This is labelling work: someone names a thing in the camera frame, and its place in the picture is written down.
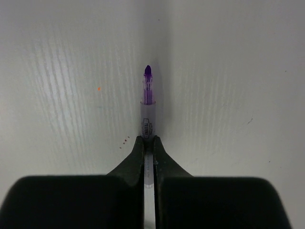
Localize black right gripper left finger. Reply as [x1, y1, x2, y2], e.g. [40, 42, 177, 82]
[0, 137, 144, 229]

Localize purple grey marker pen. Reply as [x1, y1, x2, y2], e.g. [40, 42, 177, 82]
[141, 65, 156, 188]

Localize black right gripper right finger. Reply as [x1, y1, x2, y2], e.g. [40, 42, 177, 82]
[153, 137, 291, 229]

